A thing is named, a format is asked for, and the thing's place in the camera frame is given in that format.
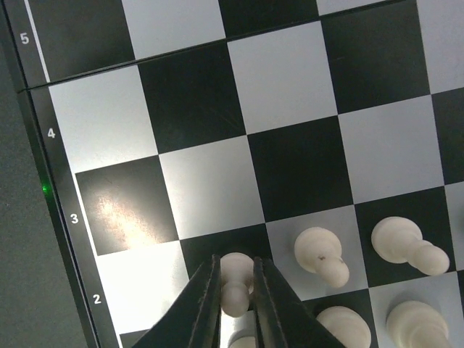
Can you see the black white chessboard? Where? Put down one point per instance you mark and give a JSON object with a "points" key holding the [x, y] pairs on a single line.
{"points": [[168, 131]]}

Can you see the white chess piece twelfth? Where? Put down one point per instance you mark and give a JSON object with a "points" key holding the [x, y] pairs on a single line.
{"points": [[399, 240]]}

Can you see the white chess piece fifteenth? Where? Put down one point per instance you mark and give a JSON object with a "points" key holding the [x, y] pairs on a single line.
{"points": [[318, 250]]}

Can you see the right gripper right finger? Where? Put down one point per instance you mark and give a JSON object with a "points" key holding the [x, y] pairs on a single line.
{"points": [[281, 319]]}

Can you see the white chess piece sixteenth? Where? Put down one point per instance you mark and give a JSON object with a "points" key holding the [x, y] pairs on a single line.
{"points": [[236, 271]]}

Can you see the white chess piece fourteenth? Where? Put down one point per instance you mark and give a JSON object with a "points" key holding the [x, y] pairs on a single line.
{"points": [[417, 324]]}

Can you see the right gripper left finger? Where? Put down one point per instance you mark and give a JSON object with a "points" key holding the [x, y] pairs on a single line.
{"points": [[193, 320]]}

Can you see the white chess piece eleventh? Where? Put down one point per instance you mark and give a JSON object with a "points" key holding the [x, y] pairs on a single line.
{"points": [[244, 342]]}

